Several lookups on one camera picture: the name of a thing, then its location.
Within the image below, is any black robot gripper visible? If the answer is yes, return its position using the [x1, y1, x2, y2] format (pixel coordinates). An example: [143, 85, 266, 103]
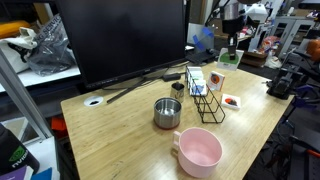
[221, 16, 247, 62]

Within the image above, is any rainbow colors booklet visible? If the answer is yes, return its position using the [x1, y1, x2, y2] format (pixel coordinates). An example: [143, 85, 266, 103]
[216, 47, 245, 72]

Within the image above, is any orange circle birds booklet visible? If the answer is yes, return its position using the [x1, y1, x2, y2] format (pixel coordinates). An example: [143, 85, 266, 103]
[207, 70, 226, 92]

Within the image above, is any orange circle black animal booklet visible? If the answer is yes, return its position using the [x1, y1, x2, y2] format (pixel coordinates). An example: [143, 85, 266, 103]
[220, 93, 242, 111]

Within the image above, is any black keyboard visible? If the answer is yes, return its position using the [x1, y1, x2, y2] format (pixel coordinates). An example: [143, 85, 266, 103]
[184, 48, 221, 66]

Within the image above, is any grey panel with blue tape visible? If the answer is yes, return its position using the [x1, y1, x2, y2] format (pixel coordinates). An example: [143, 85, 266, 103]
[186, 22, 216, 53]

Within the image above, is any black clamp device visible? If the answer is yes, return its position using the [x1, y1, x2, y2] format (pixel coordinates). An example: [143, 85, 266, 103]
[266, 64, 309, 100]

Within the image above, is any black power adapter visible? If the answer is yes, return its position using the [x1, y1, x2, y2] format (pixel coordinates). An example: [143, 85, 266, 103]
[162, 73, 182, 82]

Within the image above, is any white cabinet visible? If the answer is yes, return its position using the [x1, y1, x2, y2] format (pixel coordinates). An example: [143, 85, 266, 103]
[271, 15, 316, 59]

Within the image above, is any small steel cup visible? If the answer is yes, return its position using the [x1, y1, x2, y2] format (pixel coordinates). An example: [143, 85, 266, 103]
[170, 82, 186, 104]

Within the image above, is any orange round object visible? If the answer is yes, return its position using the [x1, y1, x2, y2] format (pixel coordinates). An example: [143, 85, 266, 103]
[305, 39, 320, 63]

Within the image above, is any stainless steel bowl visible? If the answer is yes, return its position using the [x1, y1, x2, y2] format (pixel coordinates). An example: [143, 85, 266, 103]
[153, 97, 183, 130]

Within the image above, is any pink plastic cup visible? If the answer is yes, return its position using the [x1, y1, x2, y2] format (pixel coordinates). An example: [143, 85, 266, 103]
[171, 127, 224, 179]

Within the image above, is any large black monitor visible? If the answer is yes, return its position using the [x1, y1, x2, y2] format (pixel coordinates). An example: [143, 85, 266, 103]
[54, 0, 188, 89]

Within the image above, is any black monitor stand leg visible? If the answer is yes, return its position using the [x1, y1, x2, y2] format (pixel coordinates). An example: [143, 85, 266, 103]
[101, 68, 171, 104]

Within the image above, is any white desk grommet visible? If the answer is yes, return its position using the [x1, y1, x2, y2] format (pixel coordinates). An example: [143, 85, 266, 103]
[83, 95, 105, 108]

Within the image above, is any grey plastic bag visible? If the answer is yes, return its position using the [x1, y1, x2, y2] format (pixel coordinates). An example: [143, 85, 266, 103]
[26, 13, 78, 77]

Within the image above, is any red object under table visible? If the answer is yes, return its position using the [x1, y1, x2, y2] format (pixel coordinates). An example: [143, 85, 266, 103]
[50, 116, 68, 139]

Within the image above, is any white tote bag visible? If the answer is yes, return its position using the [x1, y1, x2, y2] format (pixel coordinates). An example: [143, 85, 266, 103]
[0, 27, 38, 74]

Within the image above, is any yellow bundle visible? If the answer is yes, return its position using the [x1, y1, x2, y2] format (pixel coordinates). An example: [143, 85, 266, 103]
[0, 19, 32, 39]

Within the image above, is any blue book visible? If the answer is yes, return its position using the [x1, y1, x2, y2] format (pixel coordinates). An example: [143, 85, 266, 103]
[31, 166, 54, 180]

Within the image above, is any black nvidia bottle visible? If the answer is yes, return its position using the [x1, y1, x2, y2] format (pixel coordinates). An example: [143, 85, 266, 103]
[0, 123, 41, 176]

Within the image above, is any purple spine book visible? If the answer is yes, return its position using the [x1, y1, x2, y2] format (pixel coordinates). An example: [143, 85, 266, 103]
[0, 164, 34, 180]

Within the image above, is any black wire booklet holder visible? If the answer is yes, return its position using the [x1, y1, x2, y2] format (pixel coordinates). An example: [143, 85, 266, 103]
[184, 64, 227, 125]

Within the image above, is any aluminium frame post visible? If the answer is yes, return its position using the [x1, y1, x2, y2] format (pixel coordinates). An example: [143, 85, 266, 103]
[0, 49, 54, 139]

